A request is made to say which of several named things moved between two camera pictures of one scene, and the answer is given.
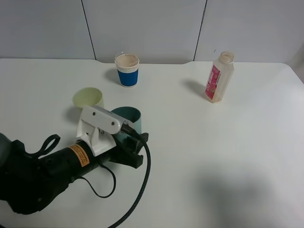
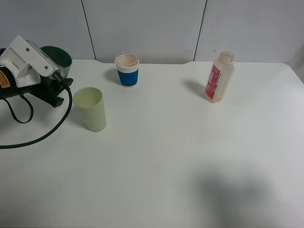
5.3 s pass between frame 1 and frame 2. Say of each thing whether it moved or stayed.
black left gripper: moved
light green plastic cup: stayed
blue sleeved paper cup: stayed
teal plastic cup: moved
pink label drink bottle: stayed
